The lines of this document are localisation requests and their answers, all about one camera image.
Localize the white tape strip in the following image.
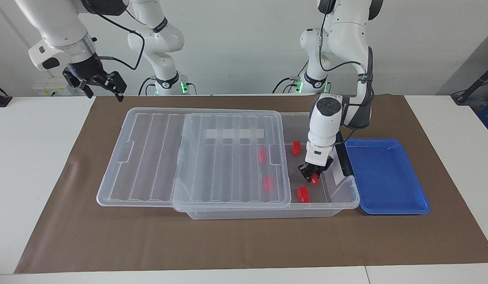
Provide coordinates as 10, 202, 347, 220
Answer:
206, 128, 266, 140

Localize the clear plastic lid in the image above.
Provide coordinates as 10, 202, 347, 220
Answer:
173, 112, 292, 212
96, 107, 285, 207

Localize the clear plastic storage box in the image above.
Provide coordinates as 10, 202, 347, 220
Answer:
184, 112, 360, 220

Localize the white power strip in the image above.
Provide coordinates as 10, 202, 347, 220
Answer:
33, 80, 71, 97

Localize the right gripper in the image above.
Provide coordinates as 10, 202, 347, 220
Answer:
62, 54, 128, 103

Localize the blue plastic tray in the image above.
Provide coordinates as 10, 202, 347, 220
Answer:
344, 138, 431, 215

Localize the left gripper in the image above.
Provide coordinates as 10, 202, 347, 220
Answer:
298, 157, 334, 185

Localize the black cable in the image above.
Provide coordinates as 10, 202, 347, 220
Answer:
317, 0, 368, 81
272, 59, 310, 94
95, 11, 146, 71
137, 77, 156, 96

